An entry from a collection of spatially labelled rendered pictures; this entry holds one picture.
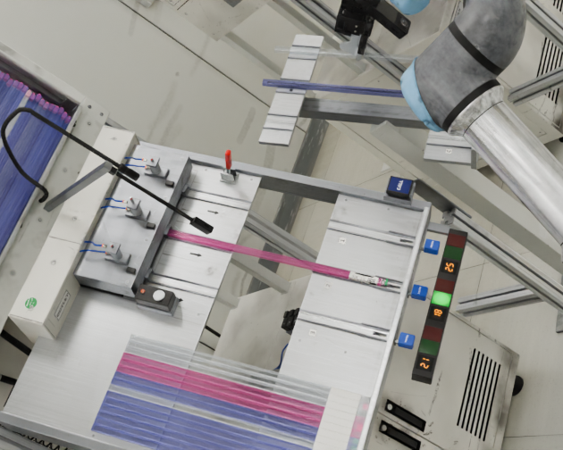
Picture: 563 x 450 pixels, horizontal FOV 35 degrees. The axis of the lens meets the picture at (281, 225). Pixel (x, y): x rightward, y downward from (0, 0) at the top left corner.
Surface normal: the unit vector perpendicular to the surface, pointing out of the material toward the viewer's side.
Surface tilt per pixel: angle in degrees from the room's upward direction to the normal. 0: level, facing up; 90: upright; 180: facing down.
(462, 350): 90
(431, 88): 55
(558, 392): 0
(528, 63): 90
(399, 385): 90
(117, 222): 48
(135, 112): 90
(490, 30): 62
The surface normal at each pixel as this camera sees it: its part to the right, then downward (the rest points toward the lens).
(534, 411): -0.77, -0.50
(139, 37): 0.56, -0.23
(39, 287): -0.11, -0.50
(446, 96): -0.54, 0.14
